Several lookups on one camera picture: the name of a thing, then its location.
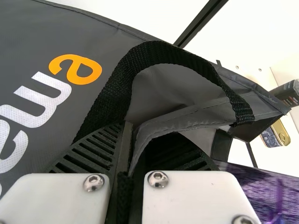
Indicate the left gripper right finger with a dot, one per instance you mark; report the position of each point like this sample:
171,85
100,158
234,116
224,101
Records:
187,191

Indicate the rectangular tin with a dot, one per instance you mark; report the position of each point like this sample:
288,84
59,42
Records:
278,134

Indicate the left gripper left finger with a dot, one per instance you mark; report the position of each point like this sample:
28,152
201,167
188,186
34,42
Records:
77,158

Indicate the dark coffee bottle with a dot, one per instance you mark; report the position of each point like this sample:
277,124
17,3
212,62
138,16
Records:
290,93

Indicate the black post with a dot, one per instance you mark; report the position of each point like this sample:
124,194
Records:
199,21

